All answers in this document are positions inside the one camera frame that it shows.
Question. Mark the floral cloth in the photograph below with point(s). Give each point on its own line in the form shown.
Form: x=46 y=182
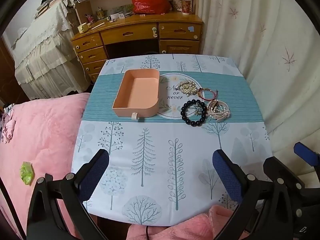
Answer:
x=7 y=125

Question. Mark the floral mug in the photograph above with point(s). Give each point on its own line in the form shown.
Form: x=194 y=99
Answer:
x=177 y=3

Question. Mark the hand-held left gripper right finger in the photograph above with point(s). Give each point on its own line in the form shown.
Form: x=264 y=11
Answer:
x=227 y=177

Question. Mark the clear red bangle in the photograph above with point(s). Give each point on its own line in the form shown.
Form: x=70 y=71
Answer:
x=203 y=93

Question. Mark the pink plastic tray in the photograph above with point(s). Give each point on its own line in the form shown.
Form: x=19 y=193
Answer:
x=136 y=92

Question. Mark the green jar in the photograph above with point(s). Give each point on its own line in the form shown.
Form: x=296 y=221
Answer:
x=100 y=13

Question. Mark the tree print tablecloth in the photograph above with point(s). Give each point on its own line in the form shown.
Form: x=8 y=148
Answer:
x=155 y=155

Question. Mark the cream mug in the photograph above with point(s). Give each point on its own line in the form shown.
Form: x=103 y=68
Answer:
x=82 y=28

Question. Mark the wooden desk with drawers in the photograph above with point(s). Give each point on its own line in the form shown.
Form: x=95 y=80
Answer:
x=140 y=31

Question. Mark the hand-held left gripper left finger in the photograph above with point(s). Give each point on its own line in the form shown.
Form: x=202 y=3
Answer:
x=95 y=175

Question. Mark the gold brooch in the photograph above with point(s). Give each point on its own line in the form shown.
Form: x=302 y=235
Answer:
x=187 y=87

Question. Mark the pink pen holder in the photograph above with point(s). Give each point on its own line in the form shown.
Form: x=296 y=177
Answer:
x=90 y=18

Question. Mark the fuzzy pink cloth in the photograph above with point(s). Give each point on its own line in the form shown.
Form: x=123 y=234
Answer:
x=180 y=226

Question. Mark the small flower brooch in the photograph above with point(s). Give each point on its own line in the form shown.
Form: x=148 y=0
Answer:
x=198 y=110

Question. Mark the white leaf print curtain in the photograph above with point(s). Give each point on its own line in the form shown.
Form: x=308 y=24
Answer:
x=262 y=30

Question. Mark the pink blanket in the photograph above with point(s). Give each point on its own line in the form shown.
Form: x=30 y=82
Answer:
x=42 y=135

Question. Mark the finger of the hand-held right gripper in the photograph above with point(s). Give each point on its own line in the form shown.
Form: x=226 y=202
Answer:
x=306 y=155
x=287 y=175

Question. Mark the white lace-covered furniture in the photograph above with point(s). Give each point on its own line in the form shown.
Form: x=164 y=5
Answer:
x=42 y=50

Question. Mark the red paper cup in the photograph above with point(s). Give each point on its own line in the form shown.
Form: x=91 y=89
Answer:
x=186 y=6

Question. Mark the green wrapper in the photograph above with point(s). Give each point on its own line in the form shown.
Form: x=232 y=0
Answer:
x=26 y=173

